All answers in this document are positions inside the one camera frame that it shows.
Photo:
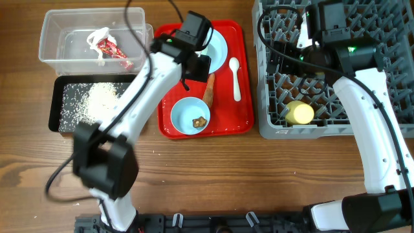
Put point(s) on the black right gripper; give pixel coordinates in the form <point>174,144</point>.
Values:
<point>286,66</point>

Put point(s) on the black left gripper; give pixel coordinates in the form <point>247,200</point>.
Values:
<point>203,73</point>

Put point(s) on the light blue plate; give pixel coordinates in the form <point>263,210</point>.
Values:
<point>217,50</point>

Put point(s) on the orange carrot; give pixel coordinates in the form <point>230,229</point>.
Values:
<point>208,93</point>

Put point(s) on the light blue bowl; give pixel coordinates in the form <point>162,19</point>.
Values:
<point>187,109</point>

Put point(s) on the brown food scrap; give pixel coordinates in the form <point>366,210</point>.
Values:
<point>199,122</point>

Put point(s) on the yellow plastic cup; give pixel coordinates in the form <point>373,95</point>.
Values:
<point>299,113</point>

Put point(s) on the red snack wrapper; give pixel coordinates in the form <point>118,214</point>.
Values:
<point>111,49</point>

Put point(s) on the white tissue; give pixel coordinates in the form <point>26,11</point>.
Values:
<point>97,36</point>

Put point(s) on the pile of white rice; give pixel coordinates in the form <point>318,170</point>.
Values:
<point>88,102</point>

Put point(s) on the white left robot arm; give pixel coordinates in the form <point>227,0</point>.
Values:
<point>104,156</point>

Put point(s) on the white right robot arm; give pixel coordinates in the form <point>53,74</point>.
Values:
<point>354,69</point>

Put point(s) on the grey dishwasher rack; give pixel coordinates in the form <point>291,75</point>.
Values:
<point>388,23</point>

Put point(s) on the white plastic spoon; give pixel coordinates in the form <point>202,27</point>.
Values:
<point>234,67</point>

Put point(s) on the red serving tray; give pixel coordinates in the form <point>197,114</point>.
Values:
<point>227,116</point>

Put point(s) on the clear plastic bin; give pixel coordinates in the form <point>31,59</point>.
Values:
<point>63,41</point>

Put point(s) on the black plastic tray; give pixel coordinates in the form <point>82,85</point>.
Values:
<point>63,80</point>

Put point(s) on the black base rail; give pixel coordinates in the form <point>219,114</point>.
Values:
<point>251,222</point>

